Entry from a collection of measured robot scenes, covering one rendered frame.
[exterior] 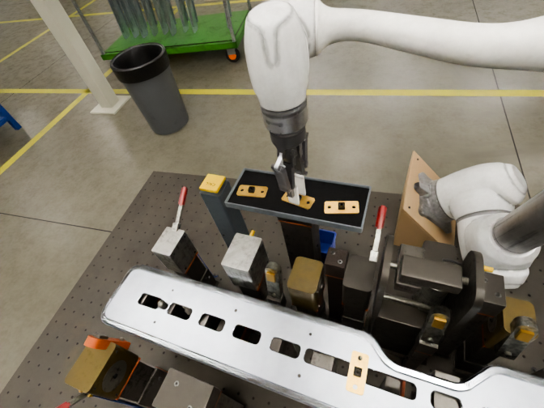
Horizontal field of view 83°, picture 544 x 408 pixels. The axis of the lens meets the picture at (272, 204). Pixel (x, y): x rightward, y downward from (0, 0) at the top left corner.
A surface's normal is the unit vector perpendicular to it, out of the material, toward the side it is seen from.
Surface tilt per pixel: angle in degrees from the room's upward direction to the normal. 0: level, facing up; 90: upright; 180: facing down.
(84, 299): 0
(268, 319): 0
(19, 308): 0
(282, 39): 78
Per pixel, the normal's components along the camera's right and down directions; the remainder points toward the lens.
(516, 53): -0.30, 0.62
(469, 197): -0.81, -0.20
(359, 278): -0.16, -0.63
